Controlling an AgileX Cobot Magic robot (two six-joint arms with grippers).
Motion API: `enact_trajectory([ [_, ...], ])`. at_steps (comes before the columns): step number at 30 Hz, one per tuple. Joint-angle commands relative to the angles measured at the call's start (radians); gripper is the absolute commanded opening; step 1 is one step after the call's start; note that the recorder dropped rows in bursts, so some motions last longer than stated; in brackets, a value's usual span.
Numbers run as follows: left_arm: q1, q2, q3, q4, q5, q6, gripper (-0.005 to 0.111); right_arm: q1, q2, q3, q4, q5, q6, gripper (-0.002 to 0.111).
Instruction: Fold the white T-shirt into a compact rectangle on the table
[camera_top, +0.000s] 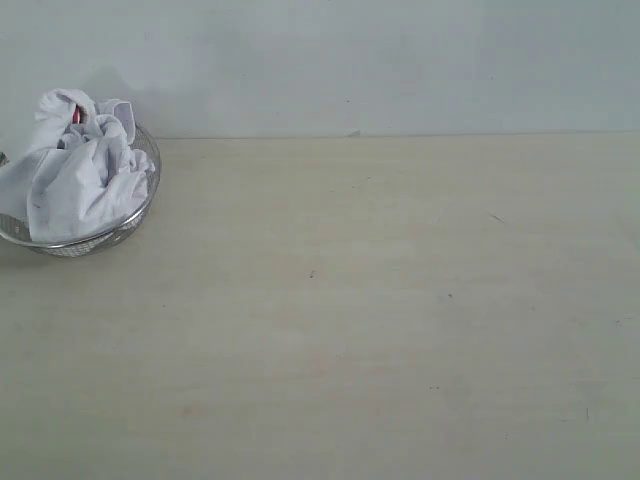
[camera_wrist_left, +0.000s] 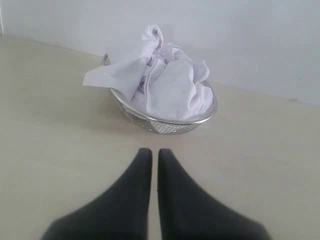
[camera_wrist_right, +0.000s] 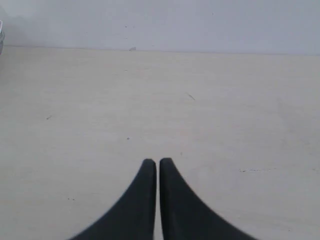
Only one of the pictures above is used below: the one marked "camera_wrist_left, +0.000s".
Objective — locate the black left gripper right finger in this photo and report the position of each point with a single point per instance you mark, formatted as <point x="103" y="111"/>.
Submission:
<point x="187" y="212"/>

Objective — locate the white t-shirt with red logo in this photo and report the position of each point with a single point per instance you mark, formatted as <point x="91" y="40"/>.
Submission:
<point x="159" y="79"/>

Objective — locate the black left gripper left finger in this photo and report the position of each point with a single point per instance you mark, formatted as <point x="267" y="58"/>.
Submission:
<point x="119" y="213"/>

